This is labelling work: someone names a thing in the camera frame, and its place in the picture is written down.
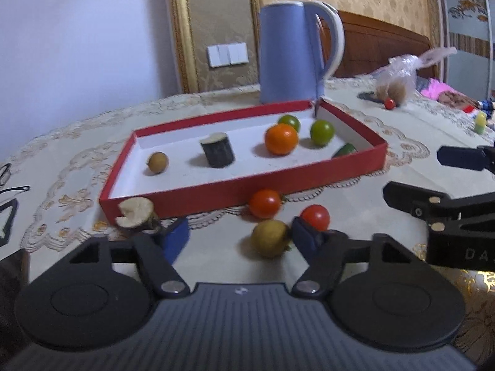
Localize yellow-brown small round fruit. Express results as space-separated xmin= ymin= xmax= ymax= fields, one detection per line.
xmin=147 ymin=151 xmax=169 ymax=174

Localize orange mandarin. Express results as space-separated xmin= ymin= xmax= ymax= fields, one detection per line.
xmin=264 ymin=123 xmax=299 ymax=156

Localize green tomato outside box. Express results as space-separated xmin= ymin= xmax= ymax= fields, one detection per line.
xmin=277 ymin=114 xmax=300 ymax=132

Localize red cherry tomato lower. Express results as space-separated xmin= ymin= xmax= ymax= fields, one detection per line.
xmin=300 ymin=204 xmax=330 ymax=231

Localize red cherry tomato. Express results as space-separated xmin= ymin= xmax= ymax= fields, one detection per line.
xmin=300 ymin=204 xmax=330 ymax=231
xmin=248 ymin=189 xmax=283 ymax=220

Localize small yellow green toy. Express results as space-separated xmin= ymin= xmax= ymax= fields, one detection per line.
xmin=473 ymin=111 xmax=487 ymax=135

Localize yellow lemon-like fruit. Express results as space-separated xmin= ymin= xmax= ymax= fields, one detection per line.
xmin=249 ymin=220 xmax=291 ymax=259

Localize pink clothes on bed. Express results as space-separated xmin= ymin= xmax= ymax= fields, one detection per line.
xmin=416 ymin=77 xmax=494 ymax=120

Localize red cherry tomato upper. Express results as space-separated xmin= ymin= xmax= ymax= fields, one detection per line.
xmin=248 ymin=189 xmax=283 ymax=220

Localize red shallow cardboard box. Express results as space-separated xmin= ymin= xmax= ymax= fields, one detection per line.
xmin=99 ymin=100 xmax=388 ymax=223

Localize small red tomato by bag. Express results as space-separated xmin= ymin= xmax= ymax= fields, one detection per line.
xmin=384 ymin=98 xmax=396 ymax=110

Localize clear plastic bag with nuts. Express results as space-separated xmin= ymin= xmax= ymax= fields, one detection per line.
xmin=373 ymin=47 xmax=457 ymax=106

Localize green tomato in box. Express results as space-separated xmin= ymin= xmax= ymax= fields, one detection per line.
xmin=310 ymin=119 xmax=335 ymax=147

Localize cream embroidered tablecloth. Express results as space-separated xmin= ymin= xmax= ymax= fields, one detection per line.
xmin=0 ymin=75 xmax=495 ymax=356

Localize wardrobe with patterned glass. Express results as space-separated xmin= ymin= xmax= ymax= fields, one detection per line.
xmin=441 ymin=0 xmax=494 ymax=100

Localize wooden bed headboard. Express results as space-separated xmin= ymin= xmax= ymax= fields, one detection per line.
xmin=334 ymin=11 xmax=432 ymax=78

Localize black eyeglasses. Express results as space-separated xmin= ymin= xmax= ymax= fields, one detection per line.
xmin=0 ymin=163 xmax=31 ymax=198

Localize blue electric kettle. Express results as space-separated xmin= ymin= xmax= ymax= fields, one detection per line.
xmin=259 ymin=1 xmax=345 ymax=104

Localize black flat frame under bag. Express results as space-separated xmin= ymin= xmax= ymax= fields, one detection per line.
xmin=357 ymin=91 xmax=384 ymax=104

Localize white wall switch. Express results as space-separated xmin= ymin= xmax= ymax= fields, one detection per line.
xmin=207 ymin=42 xmax=249 ymax=68

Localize gold picture frame moulding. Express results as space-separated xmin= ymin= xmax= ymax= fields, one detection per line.
xmin=169 ymin=0 xmax=261 ymax=93

